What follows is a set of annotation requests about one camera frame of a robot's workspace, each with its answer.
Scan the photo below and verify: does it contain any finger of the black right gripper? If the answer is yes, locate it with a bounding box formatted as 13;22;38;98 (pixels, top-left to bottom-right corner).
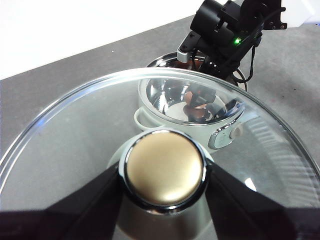
193;84;217;101
189;94;209;109

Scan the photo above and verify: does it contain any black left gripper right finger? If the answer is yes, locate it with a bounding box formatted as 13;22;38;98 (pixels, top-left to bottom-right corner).
204;159;320;240

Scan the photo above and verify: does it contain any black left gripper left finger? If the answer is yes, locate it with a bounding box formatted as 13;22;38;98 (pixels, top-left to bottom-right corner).
0;163;124;240

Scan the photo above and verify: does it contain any brown egg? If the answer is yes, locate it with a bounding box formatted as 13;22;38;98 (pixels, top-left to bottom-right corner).
183;90;195;104

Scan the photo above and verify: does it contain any glass lid with green knob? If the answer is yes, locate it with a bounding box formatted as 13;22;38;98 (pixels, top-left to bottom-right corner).
0;67;320;240

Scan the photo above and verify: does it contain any sage green electric pot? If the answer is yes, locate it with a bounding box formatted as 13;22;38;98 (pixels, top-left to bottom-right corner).
133;51;248;151

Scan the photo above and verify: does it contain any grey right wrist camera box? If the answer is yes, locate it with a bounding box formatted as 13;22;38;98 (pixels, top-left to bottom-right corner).
176;48;190;62

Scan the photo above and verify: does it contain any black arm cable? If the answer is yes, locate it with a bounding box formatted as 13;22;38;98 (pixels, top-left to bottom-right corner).
233;29;263;92

